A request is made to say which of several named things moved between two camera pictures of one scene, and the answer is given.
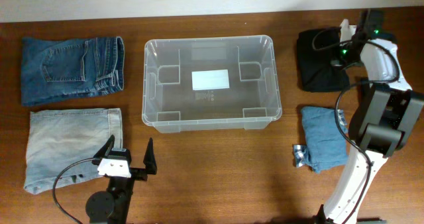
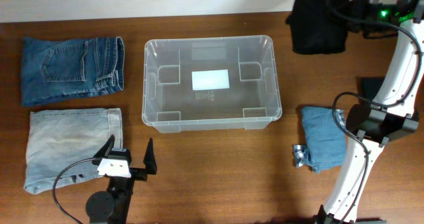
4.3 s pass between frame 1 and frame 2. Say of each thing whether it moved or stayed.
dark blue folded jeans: stayed
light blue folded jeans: stayed
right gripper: moved
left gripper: stayed
